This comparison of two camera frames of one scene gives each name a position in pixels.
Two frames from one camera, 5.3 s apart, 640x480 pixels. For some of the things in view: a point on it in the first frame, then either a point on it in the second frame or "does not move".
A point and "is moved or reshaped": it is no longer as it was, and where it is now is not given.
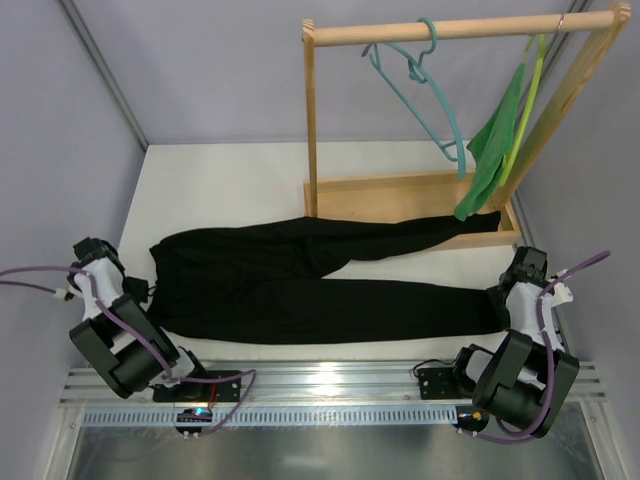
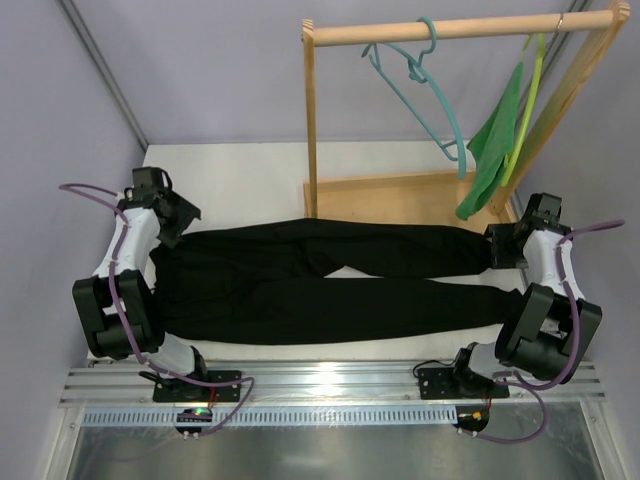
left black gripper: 136,288 to 179,218
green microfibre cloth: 489,150 does not move
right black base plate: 441,384 does not move
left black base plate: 220,391 does not move
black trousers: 259,281 is moved or reshaped
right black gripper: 498,298 to 501,245
